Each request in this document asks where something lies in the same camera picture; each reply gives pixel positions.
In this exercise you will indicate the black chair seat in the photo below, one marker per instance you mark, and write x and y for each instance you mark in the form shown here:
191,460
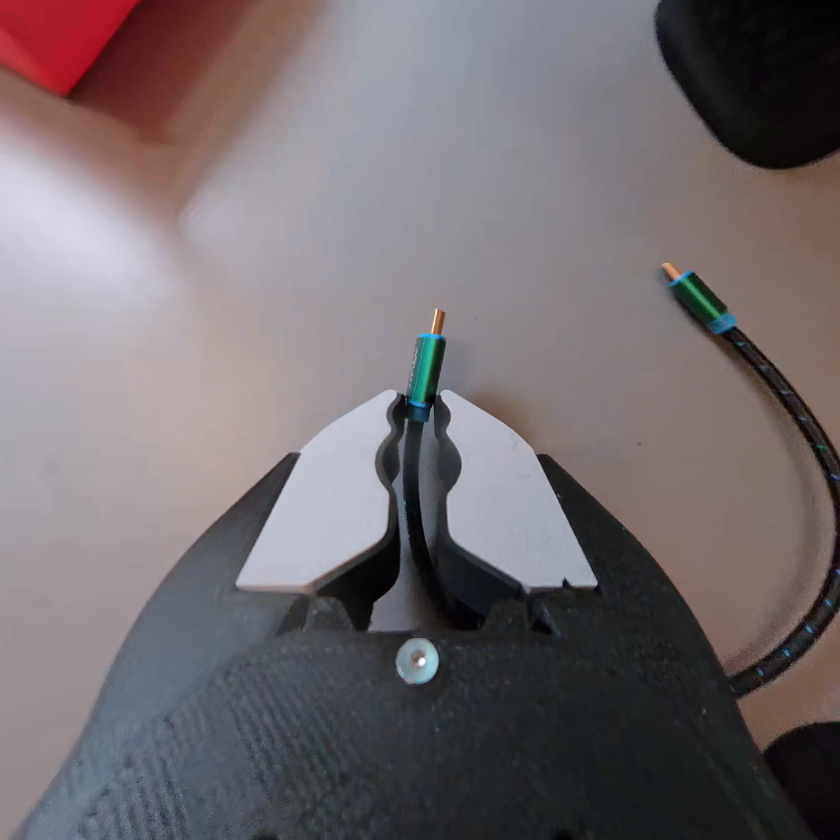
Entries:
807,781

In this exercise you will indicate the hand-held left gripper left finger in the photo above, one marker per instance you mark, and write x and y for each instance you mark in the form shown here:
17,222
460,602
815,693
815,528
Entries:
315,505

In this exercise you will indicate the black chair armrest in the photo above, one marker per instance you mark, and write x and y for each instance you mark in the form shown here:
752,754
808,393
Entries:
761,79

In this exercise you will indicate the red storage bin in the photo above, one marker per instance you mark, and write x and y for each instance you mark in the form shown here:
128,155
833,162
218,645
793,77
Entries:
52,33

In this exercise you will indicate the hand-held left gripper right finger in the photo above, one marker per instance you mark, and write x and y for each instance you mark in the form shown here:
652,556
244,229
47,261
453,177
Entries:
512,512

